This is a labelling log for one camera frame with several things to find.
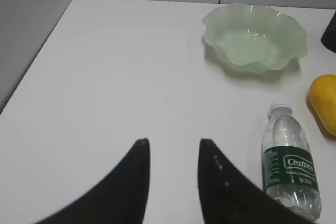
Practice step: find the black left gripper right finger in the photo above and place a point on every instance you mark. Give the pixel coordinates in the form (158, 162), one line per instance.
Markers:
(227, 196)

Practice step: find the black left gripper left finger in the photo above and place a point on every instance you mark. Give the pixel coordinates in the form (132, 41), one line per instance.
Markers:
(121, 197)

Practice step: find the clear Cestbon water bottle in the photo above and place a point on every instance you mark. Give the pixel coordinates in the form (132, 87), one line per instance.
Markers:
(289, 172)

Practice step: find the yellow mango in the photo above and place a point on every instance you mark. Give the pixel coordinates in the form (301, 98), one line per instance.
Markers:
(322, 98)

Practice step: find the pale green wavy plate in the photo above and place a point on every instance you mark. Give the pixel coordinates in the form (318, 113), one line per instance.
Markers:
(254, 38)

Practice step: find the black mesh pen holder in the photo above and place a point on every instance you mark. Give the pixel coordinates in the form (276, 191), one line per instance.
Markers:
(328, 38)

